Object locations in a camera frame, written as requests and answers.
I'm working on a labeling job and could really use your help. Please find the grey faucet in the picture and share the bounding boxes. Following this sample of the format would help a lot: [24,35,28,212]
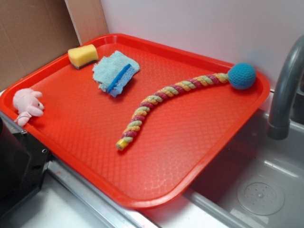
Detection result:
[267,36,304,140]

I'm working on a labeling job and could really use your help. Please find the light blue cloth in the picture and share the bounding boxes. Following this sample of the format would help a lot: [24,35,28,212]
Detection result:
[93,51,140,97]

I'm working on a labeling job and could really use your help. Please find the yellow sponge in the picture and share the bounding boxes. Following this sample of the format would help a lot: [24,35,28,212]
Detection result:
[67,44,99,69]

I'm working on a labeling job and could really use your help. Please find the red plastic tray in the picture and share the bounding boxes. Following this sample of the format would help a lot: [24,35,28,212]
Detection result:
[0,34,270,209]

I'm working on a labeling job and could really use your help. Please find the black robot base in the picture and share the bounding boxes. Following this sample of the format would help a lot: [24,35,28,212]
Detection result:
[0,118,51,218]

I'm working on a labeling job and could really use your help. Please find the pink plush bunny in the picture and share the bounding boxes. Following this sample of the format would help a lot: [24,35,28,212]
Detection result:
[13,88,44,127]

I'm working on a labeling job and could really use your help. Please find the multicolour rope toy with ball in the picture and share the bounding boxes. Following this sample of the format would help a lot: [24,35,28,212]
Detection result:
[116,63,257,151]

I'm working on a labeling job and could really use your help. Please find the grey sink basin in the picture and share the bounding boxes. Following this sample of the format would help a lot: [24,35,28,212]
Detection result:
[144,111,304,228]

